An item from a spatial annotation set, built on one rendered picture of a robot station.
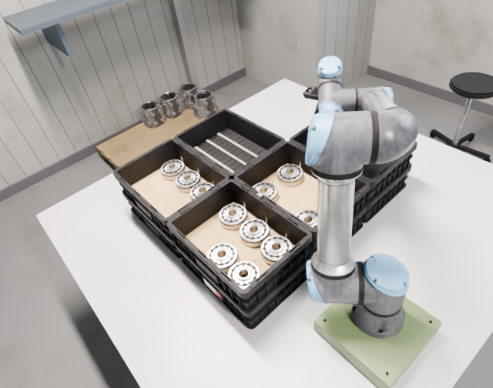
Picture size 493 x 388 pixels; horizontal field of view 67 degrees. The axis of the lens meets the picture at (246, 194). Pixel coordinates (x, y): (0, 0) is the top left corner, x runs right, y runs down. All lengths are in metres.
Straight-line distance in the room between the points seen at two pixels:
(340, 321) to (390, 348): 0.15
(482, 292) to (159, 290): 1.08
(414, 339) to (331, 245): 0.41
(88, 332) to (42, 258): 0.72
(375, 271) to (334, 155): 0.36
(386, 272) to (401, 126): 0.40
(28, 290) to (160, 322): 1.46
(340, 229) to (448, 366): 0.55
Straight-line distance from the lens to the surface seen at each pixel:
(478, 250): 1.55
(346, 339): 1.19
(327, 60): 1.25
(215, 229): 1.35
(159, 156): 1.65
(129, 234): 1.63
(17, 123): 3.24
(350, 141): 0.80
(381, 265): 1.05
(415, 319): 1.25
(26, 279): 2.75
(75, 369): 2.25
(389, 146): 0.81
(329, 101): 1.19
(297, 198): 1.41
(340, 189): 0.86
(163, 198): 1.52
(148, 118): 3.26
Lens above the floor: 1.84
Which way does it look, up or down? 44 degrees down
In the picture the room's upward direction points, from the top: 9 degrees counter-clockwise
